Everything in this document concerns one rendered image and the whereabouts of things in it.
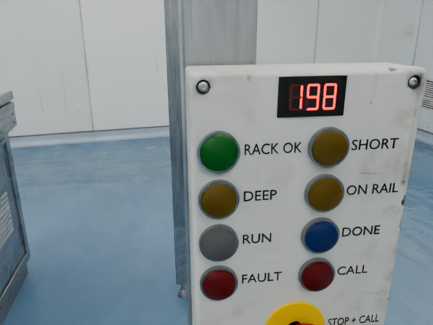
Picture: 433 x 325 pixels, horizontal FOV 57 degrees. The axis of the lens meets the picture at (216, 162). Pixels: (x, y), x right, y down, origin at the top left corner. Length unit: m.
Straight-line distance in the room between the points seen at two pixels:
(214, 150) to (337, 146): 0.09
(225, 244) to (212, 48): 0.15
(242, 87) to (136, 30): 3.76
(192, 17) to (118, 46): 3.70
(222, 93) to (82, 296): 1.69
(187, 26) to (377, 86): 0.15
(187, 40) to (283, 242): 0.17
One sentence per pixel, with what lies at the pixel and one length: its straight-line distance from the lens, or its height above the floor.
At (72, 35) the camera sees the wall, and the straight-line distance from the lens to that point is 4.01.
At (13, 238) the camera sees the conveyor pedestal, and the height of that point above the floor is 0.25.
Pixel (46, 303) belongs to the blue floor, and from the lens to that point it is 1.92.
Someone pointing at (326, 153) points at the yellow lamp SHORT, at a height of 1.03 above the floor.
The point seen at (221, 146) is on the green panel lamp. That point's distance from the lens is 0.27.
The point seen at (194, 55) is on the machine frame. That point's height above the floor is 1.09.
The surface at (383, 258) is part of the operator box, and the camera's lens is 0.37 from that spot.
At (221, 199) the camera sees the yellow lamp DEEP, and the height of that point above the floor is 1.00.
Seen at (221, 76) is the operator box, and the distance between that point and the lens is 0.27.
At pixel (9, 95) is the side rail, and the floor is 0.84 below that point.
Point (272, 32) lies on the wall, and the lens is 4.36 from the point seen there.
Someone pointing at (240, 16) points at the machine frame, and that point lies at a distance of 0.33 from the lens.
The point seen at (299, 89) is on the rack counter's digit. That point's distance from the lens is 0.28.
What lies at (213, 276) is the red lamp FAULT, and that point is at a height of 0.93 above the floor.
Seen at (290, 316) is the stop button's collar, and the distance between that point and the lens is 0.36.
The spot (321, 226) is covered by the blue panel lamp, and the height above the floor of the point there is 0.97.
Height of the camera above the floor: 1.12
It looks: 19 degrees down
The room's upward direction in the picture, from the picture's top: straight up
